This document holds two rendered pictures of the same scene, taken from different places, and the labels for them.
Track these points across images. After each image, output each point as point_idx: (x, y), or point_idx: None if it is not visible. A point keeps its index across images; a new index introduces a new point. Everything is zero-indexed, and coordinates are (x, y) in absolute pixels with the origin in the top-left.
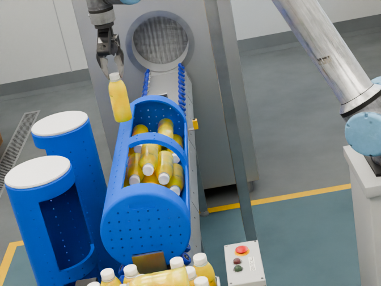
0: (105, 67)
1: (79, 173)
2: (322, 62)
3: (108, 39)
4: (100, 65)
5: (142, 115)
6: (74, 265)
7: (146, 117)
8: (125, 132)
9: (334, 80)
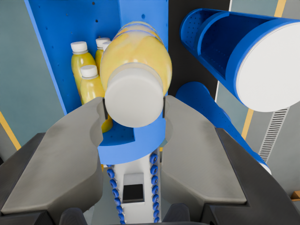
0: (185, 128)
1: None
2: None
3: None
4: (228, 139)
5: (131, 138)
6: (215, 21)
7: (126, 135)
8: (137, 14)
9: None
